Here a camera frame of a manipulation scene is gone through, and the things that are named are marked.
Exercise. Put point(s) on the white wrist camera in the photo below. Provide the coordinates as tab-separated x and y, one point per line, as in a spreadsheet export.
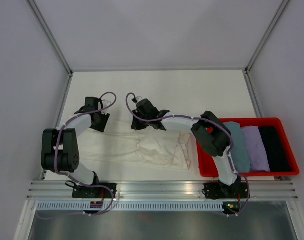
105	104
137	99

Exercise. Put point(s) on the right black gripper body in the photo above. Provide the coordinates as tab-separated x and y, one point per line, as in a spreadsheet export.
145	117

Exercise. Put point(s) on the aluminium frame post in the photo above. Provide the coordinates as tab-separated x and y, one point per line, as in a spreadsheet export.
49	35
275	19

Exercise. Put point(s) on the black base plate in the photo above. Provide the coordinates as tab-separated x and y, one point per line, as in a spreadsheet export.
217	190
104	191

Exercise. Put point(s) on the white t shirt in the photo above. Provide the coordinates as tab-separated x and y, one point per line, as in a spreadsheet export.
146	148

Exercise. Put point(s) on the aluminium mounting rail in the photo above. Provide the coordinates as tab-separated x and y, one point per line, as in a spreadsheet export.
167	190

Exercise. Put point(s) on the right aluminium frame post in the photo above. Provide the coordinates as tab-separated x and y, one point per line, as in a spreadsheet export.
275	19

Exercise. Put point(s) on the white slotted cable duct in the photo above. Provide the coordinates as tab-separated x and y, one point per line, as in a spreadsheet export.
132	206

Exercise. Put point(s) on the lilac rolled t shirt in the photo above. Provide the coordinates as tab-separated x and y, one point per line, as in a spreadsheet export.
255	149

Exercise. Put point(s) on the left aluminium frame post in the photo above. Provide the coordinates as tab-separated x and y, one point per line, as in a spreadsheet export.
49	35

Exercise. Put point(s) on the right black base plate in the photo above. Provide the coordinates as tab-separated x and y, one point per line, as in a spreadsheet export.
217	190

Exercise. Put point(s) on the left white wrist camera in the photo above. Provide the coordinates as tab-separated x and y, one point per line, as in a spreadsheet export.
105	104

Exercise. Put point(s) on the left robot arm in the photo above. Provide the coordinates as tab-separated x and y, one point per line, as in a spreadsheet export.
60	151

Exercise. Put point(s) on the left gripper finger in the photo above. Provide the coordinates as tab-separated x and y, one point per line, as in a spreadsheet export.
103	119
97	126

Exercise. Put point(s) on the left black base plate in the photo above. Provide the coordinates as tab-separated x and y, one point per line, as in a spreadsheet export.
104	191

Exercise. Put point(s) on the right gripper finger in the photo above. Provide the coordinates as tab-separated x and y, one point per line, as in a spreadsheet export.
158	126
136	123

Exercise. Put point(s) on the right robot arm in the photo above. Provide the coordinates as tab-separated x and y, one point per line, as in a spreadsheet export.
211	135

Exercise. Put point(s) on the grey-blue rolled t shirt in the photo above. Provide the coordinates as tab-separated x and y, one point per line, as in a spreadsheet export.
239	152

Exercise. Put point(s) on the black rolled t shirt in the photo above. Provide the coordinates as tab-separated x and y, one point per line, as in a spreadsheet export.
276	156

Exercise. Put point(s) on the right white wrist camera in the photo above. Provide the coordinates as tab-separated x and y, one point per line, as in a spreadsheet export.
137	99

